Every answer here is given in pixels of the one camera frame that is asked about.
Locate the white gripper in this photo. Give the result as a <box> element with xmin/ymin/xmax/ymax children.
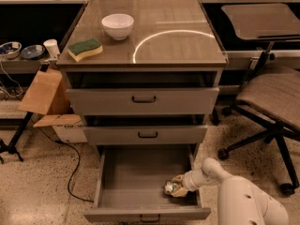
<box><xmin>171</xmin><ymin>170</ymin><xmax>204</xmax><ymax>198</ymax></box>

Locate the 7up can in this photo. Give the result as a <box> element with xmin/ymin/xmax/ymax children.
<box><xmin>164</xmin><ymin>181</ymin><xmax>175</xmax><ymax>195</ymax></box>

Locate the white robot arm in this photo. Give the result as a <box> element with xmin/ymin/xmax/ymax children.
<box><xmin>165</xmin><ymin>157</ymin><xmax>289</xmax><ymax>225</ymax></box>

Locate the bottom grey drawer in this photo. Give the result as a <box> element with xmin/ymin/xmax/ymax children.
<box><xmin>84</xmin><ymin>144</ymin><xmax>211</xmax><ymax>223</ymax></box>

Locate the grey drawer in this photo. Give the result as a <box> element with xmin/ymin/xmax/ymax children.
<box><xmin>67</xmin><ymin>71</ymin><xmax>218</xmax><ymax>115</ymax></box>
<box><xmin>84</xmin><ymin>144</ymin><xmax>211</xmax><ymax>223</ymax></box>
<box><xmin>83</xmin><ymin>115</ymin><xmax>207</xmax><ymax>145</ymax></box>

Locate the middle grey drawer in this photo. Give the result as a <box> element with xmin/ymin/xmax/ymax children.
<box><xmin>83</xmin><ymin>115</ymin><xmax>207</xmax><ymax>145</ymax></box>

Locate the grey drawer cabinet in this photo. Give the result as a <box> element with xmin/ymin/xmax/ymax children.
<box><xmin>55</xmin><ymin>0</ymin><xmax>229</xmax><ymax>152</ymax></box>

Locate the top grey drawer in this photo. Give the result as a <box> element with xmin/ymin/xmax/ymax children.
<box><xmin>67</xmin><ymin>71</ymin><xmax>218</xmax><ymax>115</ymax></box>

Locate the white printed cardboard box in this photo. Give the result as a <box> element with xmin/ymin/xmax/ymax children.
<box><xmin>52</xmin><ymin>121</ymin><xmax>87</xmax><ymax>143</ymax></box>

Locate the grey office chair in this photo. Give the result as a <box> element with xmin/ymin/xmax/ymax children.
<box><xmin>211</xmin><ymin>3</ymin><xmax>300</xmax><ymax>196</ymax></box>

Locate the brown cardboard box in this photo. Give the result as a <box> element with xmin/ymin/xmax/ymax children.
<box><xmin>18</xmin><ymin>68</ymin><xmax>81</xmax><ymax>128</ymax></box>

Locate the green yellow sponge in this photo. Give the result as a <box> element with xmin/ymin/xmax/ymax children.
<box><xmin>67</xmin><ymin>37</ymin><xmax>103</xmax><ymax>62</ymax></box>

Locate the white ceramic bowl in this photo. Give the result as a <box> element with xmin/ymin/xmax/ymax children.
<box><xmin>101</xmin><ymin>13</ymin><xmax>134</xmax><ymax>40</ymax></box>

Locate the white paper cup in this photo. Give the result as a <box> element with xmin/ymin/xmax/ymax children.
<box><xmin>43</xmin><ymin>39</ymin><xmax>60</xmax><ymax>59</ymax></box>

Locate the blue patterned bowl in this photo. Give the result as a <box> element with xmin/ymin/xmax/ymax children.
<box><xmin>0</xmin><ymin>41</ymin><xmax>22</xmax><ymax>59</ymax></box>

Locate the black power cable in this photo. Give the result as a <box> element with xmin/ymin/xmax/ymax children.
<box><xmin>29</xmin><ymin>118</ymin><xmax>95</xmax><ymax>203</ymax></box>

